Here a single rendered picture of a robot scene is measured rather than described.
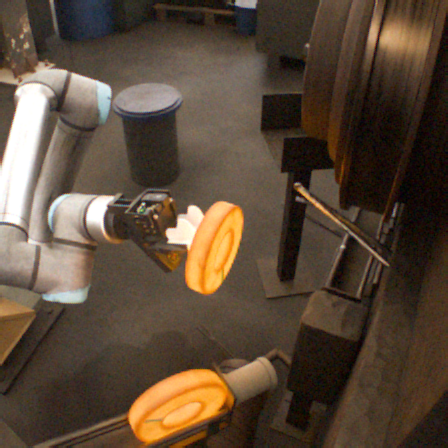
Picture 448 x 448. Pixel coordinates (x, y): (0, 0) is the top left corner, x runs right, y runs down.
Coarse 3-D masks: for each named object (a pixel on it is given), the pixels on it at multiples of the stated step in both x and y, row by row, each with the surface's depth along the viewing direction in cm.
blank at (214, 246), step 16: (224, 208) 72; (208, 224) 70; (224, 224) 71; (240, 224) 79; (192, 240) 69; (208, 240) 69; (224, 240) 79; (192, 256) 69; (208, 256) 69; (224, 256) 79; (192, 272) 70; (208, 272) 71; (224, 272) 80; (192, 288) 74; (208, 288) 74
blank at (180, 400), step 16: (160, 384) 62; (176, 384) 62; (192, 384) 62; (208, 384) 64; (144, 400) 62; (160, 400) 61; (176, 400) 62; (192, 400) 64; (208, 400) 67; (224, 400) 70; (144, 416) 61; (160, 416) 63; (176, 416) 69; (192, 416) 69; (144, 432) 64; (160, 432) 66
